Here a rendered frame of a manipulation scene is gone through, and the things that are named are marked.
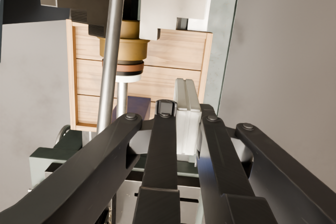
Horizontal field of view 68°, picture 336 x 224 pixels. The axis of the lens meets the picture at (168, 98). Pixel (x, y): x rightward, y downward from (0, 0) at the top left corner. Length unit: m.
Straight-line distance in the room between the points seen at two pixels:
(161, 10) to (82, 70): 0.35
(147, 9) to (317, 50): 1.43
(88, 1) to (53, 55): 1.37
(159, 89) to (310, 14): 1.21
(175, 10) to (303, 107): 1.50
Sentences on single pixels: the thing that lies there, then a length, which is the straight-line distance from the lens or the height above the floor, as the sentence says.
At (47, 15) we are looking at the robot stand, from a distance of 1.42.
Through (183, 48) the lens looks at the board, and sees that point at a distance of 0.65.
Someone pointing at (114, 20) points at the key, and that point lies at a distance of 0.22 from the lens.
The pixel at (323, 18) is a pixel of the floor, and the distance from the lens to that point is 1.74.
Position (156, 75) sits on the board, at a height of 0.89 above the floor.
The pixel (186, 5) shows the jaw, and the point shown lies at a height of 1.11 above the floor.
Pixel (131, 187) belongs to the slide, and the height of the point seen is 0.97.
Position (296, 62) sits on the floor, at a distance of 1.71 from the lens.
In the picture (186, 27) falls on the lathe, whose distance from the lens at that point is 0.69.
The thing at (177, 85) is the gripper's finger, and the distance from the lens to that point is 0.18.
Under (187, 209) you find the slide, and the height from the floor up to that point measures 0.97.
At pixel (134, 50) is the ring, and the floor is 1.11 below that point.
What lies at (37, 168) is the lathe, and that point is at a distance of 0.85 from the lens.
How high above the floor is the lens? 1.53
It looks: 71 degrees down
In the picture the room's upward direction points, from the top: 173 degrees counter-clockwise
